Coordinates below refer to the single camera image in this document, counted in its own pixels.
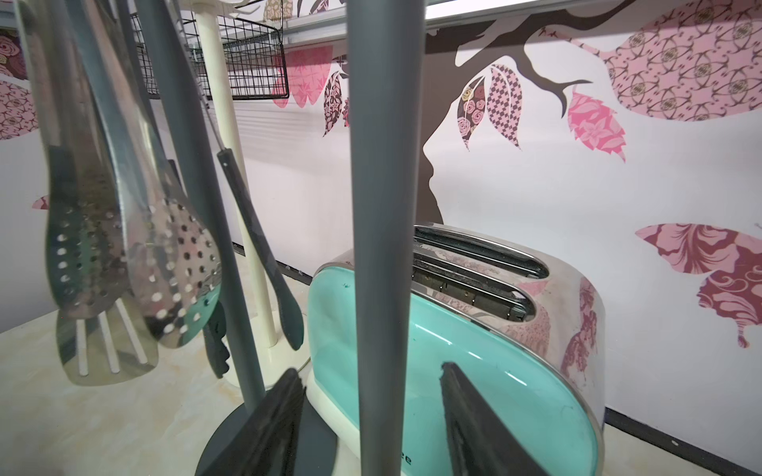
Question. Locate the perforated steel tongs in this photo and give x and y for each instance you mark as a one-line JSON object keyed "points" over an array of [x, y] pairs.
{"points": [[119, 220]]}

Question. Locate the mint green toaster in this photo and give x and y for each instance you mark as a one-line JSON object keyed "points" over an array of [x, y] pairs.
{"points": [[528, 331]]}

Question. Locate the slotted steel spatula tongs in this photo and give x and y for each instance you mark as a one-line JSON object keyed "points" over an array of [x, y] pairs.
{"points": [[109, 349]]}

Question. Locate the cream utensil rack left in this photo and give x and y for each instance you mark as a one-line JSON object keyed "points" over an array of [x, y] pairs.
{"points": [[238, 178]]}

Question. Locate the aluminium frame rail back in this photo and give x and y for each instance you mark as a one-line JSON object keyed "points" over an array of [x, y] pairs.
{"points": [[330, 26]]}

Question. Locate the black silicone tip tongs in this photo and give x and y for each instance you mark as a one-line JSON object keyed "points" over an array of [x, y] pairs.
{"points": [[262, 250]]}

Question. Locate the black wire basket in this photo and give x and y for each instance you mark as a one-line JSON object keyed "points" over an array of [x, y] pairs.
{"points": [[253, 55]]}

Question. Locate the grey utensil rack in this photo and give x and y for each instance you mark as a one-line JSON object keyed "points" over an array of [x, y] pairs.
{"points": [[385, 88]]}

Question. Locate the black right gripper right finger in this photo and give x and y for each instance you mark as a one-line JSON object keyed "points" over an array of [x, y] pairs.
{"points": [[478, 441]]}

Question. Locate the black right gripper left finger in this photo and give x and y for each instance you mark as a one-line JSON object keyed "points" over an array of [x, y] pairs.
{"points": [[267, 443]]}

